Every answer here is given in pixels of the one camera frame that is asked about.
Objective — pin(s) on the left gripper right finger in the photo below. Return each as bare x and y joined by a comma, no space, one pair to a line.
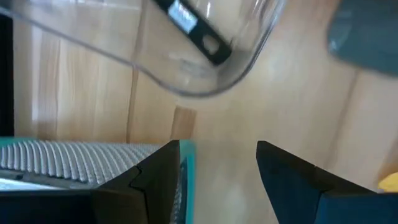
295,189

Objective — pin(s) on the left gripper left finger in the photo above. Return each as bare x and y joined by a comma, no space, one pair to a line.
155,186

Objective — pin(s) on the black solid spoon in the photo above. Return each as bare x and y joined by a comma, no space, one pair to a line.
214,49

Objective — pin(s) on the teal box grater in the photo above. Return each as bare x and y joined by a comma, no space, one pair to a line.
62,158

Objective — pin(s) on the clear plastic bin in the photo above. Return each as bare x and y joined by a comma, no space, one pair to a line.
140,37

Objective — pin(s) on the black table frame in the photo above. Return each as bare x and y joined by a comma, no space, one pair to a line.
5,77

